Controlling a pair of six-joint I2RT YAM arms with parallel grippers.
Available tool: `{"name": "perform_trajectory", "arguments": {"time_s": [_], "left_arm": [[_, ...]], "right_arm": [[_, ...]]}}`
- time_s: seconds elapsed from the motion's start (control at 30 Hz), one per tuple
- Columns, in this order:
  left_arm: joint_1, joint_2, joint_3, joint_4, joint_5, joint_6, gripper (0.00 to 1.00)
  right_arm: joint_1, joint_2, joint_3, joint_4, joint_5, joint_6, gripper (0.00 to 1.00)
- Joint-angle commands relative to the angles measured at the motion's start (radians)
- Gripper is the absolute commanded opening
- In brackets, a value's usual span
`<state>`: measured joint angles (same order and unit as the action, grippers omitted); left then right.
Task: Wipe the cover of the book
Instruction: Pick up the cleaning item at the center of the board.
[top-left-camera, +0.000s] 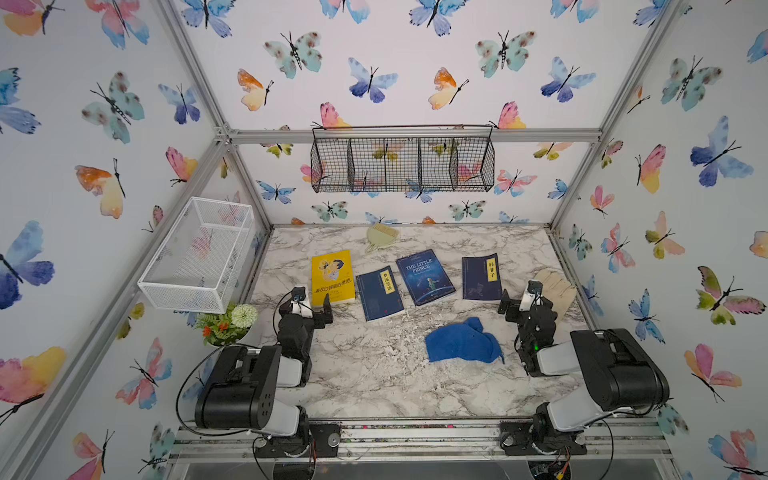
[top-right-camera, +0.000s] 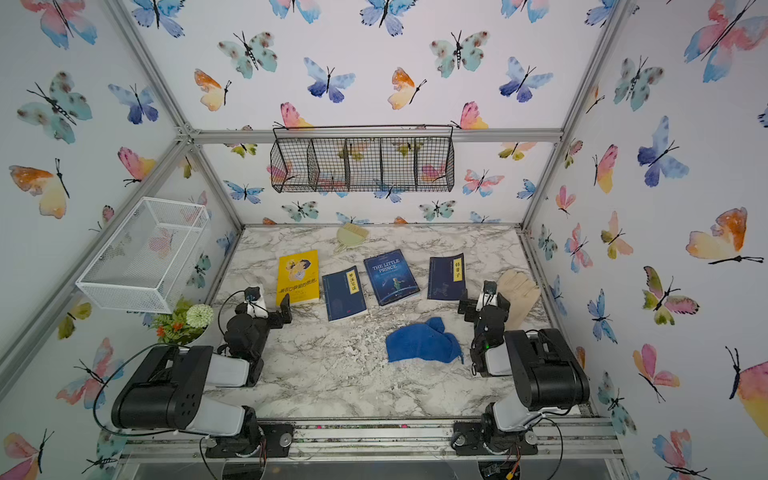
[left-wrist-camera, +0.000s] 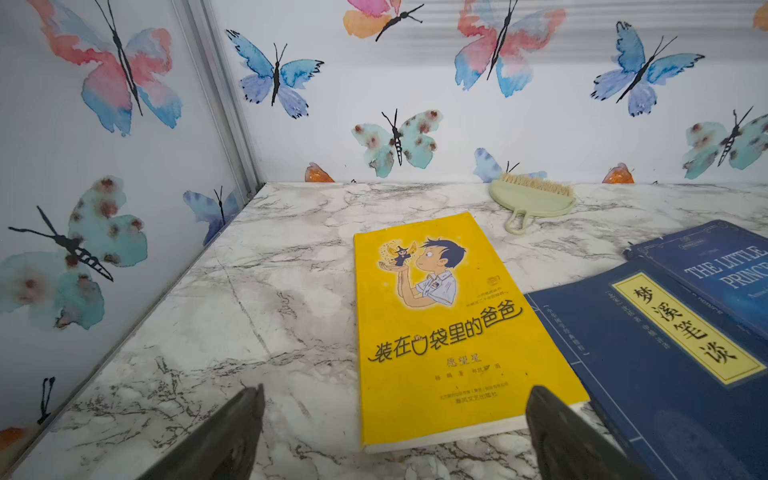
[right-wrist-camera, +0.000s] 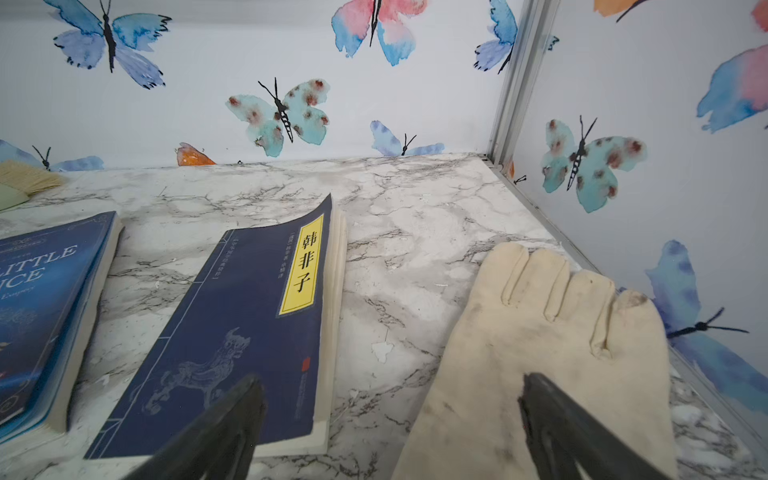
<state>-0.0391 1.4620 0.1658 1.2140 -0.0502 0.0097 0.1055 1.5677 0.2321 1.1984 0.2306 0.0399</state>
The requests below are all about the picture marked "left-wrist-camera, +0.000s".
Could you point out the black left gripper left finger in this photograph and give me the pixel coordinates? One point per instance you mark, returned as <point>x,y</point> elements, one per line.
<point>222,447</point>

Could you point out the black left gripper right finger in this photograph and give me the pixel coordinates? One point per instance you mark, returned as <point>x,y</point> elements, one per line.
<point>568,448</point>

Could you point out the blue Little Prince book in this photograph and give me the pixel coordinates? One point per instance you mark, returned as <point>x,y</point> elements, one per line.
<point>722,262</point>

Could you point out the dark blue Chinese book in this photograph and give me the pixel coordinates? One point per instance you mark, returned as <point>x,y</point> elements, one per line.
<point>679,383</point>

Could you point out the yellow illustrated book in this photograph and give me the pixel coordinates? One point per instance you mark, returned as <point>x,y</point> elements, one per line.
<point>449,347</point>

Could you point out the green scrub brush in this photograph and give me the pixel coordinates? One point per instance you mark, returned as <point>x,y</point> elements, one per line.
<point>528,198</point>

